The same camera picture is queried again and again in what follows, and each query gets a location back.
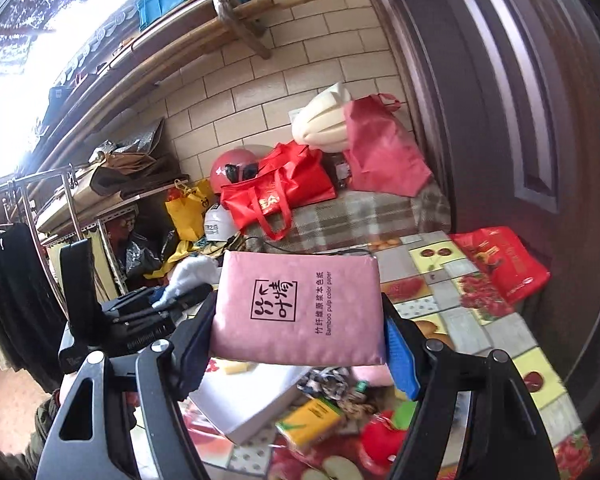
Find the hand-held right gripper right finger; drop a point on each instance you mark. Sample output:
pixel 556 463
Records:
pixel 402 360

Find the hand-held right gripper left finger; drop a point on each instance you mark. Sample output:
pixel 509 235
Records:
pixel 200 340

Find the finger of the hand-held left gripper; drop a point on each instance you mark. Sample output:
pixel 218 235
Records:
pixel 190 297

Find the white fluffy cloth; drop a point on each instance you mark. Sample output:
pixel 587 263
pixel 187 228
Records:
pixel 190 272

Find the white box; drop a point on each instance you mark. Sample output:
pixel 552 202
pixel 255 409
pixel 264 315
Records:
pixel 250 405

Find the pink tissue pack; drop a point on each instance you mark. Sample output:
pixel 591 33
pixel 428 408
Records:
pixel 290 310

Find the green soft item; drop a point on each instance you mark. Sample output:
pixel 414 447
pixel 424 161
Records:
pixel 404 415

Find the yellow sponge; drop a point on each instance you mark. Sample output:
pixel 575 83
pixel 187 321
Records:
pixel 239 367

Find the black plastic bag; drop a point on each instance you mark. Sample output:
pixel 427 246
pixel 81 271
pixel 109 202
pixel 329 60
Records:
pixel 142 257

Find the narrow black hanging garment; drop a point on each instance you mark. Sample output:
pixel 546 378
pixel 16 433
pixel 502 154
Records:
pixel 77 280

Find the black and white patterned cloth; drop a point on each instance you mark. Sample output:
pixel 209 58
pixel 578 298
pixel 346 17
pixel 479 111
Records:
pixel 335 390

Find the white helmet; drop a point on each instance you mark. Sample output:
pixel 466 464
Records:
pixel 220 222

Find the red plush toy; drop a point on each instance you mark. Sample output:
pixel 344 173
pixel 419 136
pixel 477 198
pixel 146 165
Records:
pixel 382 440

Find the fruit print tablecloth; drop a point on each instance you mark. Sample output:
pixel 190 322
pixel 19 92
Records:
pixel 480 320

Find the yellow shopping bag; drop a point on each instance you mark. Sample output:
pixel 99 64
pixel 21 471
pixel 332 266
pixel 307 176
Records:
pixel 187 210

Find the yellow green tissue pack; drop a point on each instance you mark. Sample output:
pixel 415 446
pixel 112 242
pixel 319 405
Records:
pixel 310 420

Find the large black hanging garment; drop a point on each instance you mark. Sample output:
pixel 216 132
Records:
pixel 15 300

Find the metal storage shelf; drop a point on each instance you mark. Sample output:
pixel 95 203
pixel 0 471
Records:
pixel 80 215

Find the black goggles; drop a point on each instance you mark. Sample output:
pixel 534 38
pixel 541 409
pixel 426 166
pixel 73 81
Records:
pixel 242 172

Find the person's olive clothing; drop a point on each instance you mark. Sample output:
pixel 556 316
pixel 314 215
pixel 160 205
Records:
pixel 42 435

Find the red plastic bag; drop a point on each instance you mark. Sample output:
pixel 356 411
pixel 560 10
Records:
pixel 505 265

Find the red tote bag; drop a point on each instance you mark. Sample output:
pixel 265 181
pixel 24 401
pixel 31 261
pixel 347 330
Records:
pixel 280 185

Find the pink helmet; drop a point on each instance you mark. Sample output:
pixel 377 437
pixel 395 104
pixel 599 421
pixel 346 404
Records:
pixel 230 157

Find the plaid covered bench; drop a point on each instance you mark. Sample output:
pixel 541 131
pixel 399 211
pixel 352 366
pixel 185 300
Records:
pixel 360 215

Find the silver foil bag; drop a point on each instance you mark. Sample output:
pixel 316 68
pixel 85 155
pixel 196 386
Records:
pixel 140 142

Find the metal clothes rack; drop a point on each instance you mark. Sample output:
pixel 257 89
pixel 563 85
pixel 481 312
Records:
pixel 30 180

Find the brown printed box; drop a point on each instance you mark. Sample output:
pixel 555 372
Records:
pixel 341 170

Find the pink-red nonwoven bag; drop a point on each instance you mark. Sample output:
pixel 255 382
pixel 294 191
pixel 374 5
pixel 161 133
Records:
pixel 385 150

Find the cream foam pillow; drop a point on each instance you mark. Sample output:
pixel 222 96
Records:
pixel 320 120

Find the dark brown door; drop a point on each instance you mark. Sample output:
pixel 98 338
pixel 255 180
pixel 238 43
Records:
pixel 480 85

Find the metal pipe bracket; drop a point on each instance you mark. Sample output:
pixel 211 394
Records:
pixel 225 5

